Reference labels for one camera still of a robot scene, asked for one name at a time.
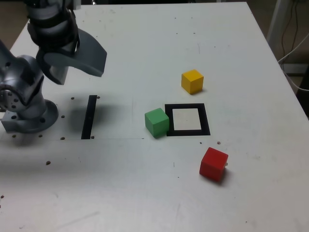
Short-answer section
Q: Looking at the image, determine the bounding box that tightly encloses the green cube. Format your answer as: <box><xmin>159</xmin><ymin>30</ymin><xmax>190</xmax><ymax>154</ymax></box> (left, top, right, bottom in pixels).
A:
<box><xmin>144</xmin><ymin>107</ymin><xmax>170</xmax><ymax>139</ymax></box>

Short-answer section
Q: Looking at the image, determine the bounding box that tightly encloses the black tape square outline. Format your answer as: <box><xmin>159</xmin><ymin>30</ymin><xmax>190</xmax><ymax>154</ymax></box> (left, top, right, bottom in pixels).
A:
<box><xmin>164</xmin><ymin>103</ymin><xmax>211</xmax><ymax>137</ymax></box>

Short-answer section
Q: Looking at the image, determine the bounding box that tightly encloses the thin black hanging cable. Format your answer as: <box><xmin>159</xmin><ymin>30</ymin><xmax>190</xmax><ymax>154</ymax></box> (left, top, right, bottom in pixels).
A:
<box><xmin>281</xmin><ymin>0</ymin><xmax>300</xmax><ymax>61</ymax></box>

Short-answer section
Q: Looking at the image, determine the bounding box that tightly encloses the yellow cube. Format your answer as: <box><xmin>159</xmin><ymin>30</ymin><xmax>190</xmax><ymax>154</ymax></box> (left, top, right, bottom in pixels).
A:
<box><xmin>181</xmin><ymin>69</ymin><xmax>204</xmax><ymax>95</ymax></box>

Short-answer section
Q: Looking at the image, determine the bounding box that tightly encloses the white cable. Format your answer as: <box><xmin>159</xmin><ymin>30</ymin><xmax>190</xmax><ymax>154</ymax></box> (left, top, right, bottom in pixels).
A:
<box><xmin>277</xmin><ymin>32</ymin><xmax>309</xmax><ymax>64</ymax></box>
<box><xmin>284</xmin><ymin>72</ymin><xmax>309</xmax><ymax>92</ymax></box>

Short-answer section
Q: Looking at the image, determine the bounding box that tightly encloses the red cube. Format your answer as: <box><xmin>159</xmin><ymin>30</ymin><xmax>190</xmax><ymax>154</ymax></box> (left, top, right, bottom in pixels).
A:
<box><xmin>199</xmin><ymin>147</ymin><xmax>229</xmax><ymax>182</ymax></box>

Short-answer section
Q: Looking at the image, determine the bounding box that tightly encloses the black tape strip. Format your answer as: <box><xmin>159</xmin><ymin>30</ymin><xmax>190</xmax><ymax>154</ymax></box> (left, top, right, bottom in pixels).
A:
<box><xmin>81</xmin><ymin>95</ymin><xmax>98</xmax><ymax>140</ymax></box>

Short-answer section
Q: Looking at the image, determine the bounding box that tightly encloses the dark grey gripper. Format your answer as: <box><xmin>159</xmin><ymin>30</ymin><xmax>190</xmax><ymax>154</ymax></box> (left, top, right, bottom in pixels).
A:
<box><xmin>36</xmin><ymin>29</ymin><xmax>108</xmax><ymax>86</ymax></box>

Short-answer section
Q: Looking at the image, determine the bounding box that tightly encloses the white metal frame post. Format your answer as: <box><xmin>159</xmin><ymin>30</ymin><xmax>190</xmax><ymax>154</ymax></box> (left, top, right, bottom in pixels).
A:
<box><xmin>267</xmin><ymin>0</ymin><xmax>290</xmax><ymax>47</ymax></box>

